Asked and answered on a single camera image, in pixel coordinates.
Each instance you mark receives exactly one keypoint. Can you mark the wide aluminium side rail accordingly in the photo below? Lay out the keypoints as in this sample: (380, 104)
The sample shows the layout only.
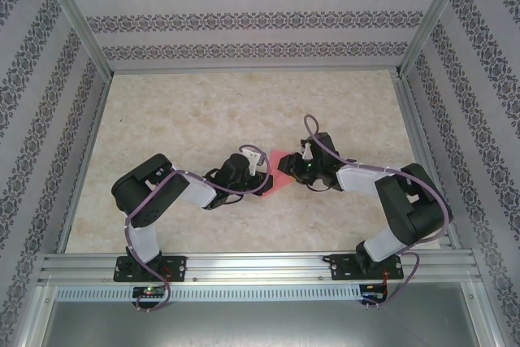
(418, 140)

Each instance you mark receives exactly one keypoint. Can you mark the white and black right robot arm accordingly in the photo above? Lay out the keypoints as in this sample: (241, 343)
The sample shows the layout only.
(382, 245)

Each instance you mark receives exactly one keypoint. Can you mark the narrow aluminium side rail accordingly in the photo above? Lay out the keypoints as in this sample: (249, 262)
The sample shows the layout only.
(83, 168)

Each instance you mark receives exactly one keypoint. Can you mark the aluminium mounting rail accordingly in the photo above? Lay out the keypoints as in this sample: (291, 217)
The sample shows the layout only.
(256, 265)

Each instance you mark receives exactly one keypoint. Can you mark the pink cloth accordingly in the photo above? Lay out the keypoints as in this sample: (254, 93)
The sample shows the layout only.
(278, 184)

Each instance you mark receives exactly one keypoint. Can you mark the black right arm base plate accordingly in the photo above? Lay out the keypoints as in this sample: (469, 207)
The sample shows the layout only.
(339, 267)

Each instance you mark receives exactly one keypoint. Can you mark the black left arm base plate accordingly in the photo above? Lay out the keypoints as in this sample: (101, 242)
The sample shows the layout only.
(176, 270)

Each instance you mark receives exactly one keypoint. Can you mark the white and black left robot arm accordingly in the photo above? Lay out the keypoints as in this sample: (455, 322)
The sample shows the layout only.
(144, 243)

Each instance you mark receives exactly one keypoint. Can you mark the aluminium frame leg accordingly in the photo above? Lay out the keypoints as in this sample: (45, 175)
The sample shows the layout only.
(35, 322)
(489, 322)

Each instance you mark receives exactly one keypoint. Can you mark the thin aluminium back bar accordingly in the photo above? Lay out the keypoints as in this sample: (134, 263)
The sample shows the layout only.
(252, 69)

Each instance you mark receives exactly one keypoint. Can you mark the grey metal panel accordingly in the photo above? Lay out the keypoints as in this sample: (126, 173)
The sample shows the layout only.
(260, 326)

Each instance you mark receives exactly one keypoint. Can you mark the slanted aluminium frame post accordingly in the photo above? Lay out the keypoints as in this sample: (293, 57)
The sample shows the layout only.
(77, 18)
(434, 14)

